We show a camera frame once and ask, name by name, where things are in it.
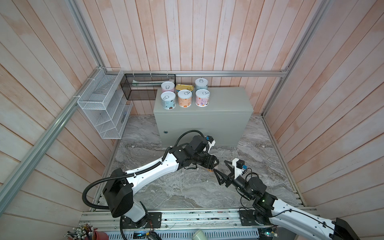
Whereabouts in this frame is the aluminium right post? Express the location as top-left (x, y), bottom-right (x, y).
top-left (260, 1), bottom-right (334, 119)

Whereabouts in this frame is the aluminium left rail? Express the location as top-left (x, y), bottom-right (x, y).
top-left (1, 67), bottom-right (102, 215)

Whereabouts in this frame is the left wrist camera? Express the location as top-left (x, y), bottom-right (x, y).
top-left (206, 136), bottom-right (216, 153)

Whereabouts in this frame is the orange label pull-tab can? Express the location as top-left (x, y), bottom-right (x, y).
top-left (178, 90), bottom-right (193, 108)

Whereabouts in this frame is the aluminium back rail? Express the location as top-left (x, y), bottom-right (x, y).
top-left (106, 68), bottom-right (288, 78)

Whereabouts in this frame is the teal label can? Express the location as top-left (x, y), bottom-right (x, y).
top-left (161, 92), bottom-right (176, 110)

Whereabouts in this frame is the aluminium front rail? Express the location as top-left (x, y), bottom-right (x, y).
top-left (78, 207), bottom-right (325, 232)

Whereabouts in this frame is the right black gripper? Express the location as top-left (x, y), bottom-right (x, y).
top-left (214, 160), bottom-right (253, 200)

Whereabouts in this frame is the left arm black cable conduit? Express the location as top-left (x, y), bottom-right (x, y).
top-left (81, 129), bottom-right (206, 211)

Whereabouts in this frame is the black mesh wall basket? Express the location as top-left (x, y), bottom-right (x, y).
top-left (120, 73), bottom-right (176, 101)

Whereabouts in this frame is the white cup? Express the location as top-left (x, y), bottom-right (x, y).
top-left (192, 230), bottom-right (208, 240)

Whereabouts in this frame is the gold rectangular tin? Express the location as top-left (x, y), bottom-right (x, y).
top-left (175, 84), bottom-right (194, 94)

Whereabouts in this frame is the aluminium rail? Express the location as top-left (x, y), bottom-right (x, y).
top-left (78, 207), bottom-right (325, 232)
top-left (106, 68), bottom-right (288, 78)
top-left (1, 67), bottom-right (102, 215)

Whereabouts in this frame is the grey metal cabinet counter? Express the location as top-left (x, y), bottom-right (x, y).
top-left (154, 87), bottom-right (254, 147)

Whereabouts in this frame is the blue label can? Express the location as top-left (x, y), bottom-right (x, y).
top-left (195, 78), bottom-right (209, 90)

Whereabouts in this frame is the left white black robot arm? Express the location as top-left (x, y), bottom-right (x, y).
top-left (103, 135), bottom-right (219, 228)

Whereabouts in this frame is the red label can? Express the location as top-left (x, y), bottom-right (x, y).
top-left (195, 89), bottom-right (210, 107)

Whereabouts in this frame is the white wire mesh shelf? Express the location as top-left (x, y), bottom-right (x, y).
top-left (78, 68), bottom-right (132, 140)

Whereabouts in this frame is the pink label can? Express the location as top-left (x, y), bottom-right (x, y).
top-left (161, 81), bottom-right (175, 93)

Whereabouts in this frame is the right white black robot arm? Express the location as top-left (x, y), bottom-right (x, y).
top-left (213, 159), bottom-right (359, 240)

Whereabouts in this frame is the red cup with tools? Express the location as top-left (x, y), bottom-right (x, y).
top-left (63, 223), bottom-right (110, 240)

